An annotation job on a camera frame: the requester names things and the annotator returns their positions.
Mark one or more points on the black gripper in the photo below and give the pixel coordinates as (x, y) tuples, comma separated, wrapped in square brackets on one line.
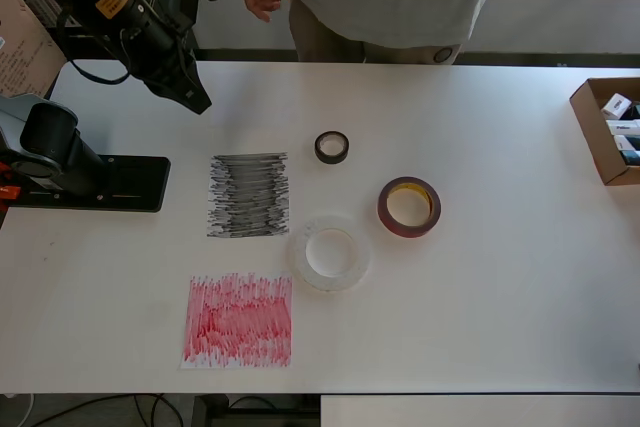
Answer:
[(157, 57)]

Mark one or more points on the black tape roll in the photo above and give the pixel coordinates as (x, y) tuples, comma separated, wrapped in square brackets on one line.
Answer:
[(331, 161)]

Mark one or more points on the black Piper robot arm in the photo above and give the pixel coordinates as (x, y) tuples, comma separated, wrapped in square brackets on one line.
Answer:
[(125, 2)]

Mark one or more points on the white tape roll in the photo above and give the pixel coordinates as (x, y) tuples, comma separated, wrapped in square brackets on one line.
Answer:
[(298, 254)]

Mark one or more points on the red tape roll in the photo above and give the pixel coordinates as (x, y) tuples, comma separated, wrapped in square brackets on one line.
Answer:
[(400, 229)]

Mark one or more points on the black scribbled paper sheet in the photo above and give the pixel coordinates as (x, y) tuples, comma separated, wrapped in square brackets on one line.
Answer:
[(248, 194)]

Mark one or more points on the keyboard picture box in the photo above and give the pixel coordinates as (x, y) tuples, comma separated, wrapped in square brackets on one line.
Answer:
[(42, 7)]

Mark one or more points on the large GX760A cardboard box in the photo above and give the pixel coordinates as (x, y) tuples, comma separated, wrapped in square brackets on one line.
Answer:
[(25, 47)]

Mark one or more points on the orange clamp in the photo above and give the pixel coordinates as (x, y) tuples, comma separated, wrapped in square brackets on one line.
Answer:
[(5, 172), (10, 193)]

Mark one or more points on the red scribbled paper sheet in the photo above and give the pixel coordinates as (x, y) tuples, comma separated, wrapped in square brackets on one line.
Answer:
[(237, 322)]

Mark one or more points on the open brown cardboard box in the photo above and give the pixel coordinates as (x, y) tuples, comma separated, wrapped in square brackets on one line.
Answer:
[(592, 147)]

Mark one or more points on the small white box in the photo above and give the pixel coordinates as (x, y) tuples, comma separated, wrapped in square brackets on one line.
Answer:
[(616, 105)]

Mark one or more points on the white labelled box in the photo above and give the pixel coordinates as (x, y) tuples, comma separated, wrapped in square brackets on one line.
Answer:
[(622, 127)]

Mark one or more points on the white and teal box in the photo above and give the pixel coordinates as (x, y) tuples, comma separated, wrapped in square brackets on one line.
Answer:
[(629, 144)]

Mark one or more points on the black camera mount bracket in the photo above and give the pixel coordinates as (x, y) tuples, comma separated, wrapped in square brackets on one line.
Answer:
[(189, 7)]

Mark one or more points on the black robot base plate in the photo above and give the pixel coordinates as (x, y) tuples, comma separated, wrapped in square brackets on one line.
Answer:
[(140, 187)]

